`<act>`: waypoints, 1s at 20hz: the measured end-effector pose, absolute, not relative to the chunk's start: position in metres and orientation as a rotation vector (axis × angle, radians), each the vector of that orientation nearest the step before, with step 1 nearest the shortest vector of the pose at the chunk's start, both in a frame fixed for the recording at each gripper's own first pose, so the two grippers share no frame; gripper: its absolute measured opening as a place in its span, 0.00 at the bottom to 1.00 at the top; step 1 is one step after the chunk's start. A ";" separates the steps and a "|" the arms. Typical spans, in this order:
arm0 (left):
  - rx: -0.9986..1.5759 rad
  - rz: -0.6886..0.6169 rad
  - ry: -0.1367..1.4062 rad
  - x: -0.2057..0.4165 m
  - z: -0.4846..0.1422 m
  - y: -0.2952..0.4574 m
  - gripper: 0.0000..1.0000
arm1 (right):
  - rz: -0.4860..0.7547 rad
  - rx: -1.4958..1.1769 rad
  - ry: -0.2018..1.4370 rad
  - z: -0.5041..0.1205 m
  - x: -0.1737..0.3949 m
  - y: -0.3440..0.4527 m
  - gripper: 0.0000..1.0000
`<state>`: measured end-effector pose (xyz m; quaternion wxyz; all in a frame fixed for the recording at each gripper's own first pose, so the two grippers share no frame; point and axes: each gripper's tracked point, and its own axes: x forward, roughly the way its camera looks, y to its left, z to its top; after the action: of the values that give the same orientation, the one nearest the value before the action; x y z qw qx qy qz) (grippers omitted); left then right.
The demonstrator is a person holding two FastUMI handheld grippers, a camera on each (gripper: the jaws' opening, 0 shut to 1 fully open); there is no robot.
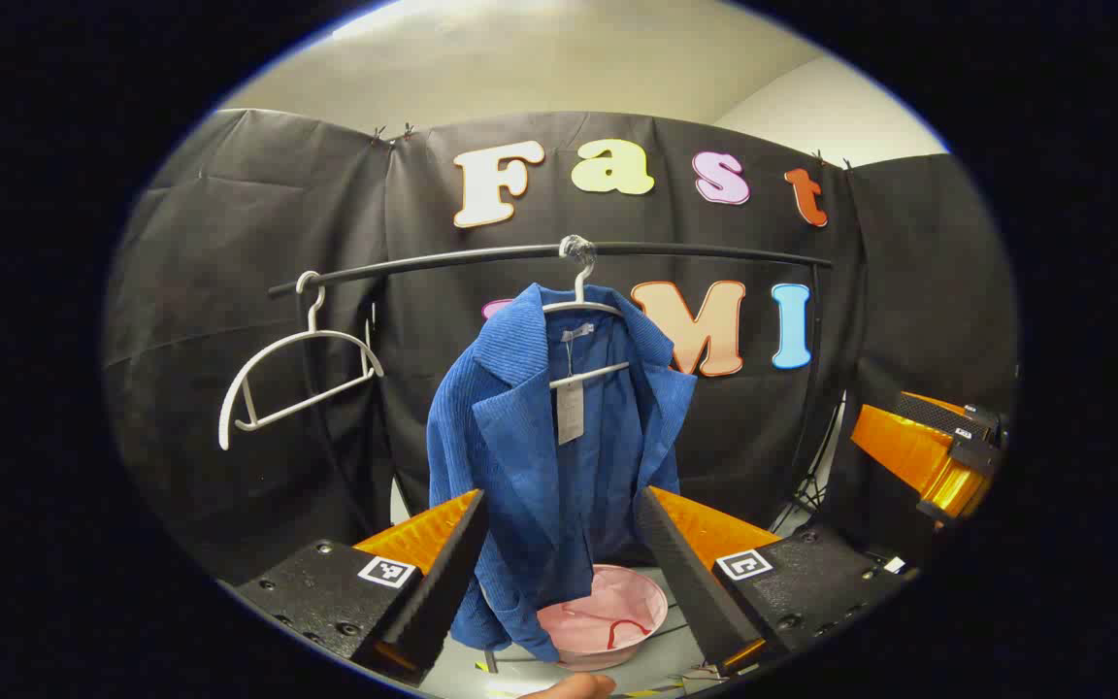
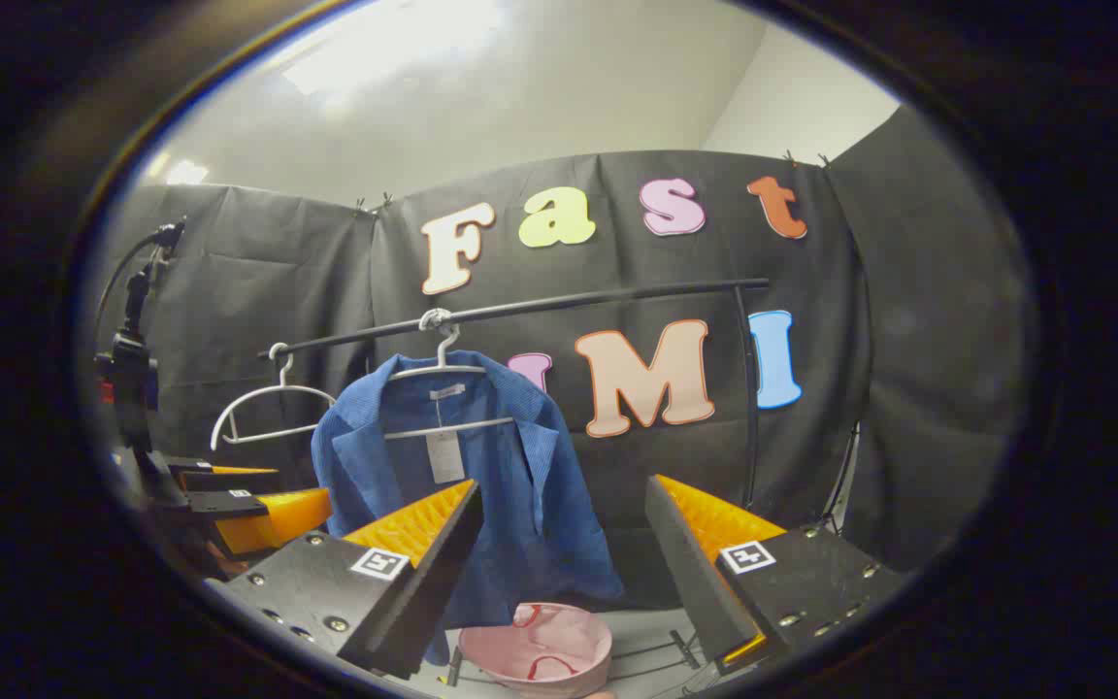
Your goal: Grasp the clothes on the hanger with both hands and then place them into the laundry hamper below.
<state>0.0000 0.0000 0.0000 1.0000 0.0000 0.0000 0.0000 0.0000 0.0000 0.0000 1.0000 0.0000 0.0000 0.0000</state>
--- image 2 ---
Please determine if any pink laundry hamper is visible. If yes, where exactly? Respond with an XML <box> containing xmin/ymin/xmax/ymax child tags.
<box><xmin>457</xmin><ymin>602</ymin><xmax>615</xmax><ymax>695</ymax></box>

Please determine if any black backdrop stand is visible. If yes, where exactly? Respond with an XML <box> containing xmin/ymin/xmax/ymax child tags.
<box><xmin>816</xmin><ymin>422</ymin><xmax>861</xmax><ymax>535</ymax></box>

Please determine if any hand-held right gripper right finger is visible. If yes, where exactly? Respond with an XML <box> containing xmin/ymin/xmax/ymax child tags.
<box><xmin>644</xmin><ymin>473</ymin><xmax>909</xmax><ymax>676</ymax></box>

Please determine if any black backdrop cloth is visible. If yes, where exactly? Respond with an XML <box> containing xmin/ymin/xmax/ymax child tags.
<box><xmin>98</xmin><ymin>105</ymin><xmax>1040</xmax><ymax>608</ymax></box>

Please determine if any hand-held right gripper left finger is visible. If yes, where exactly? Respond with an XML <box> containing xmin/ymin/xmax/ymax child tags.
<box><xmin>205</xmin><ymin>478</ymin><xmax>485</xmax><ymax>681</ymax></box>

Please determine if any white plastic hanger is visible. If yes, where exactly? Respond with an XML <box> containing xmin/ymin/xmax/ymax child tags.
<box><xmin>384</xmin><ymin>309</ymin><xmax>516</xmax><ymax>440</ymax></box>
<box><xmin>210</xmin><ymin>342</ymin><xmax>337</xmax><ymax>450</ymax></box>

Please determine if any black clothes rack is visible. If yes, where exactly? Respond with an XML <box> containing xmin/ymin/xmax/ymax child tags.
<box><xmin>258</xmin><ymin>279</ymin><xmax>773</xmax><ymax>685</ymax></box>

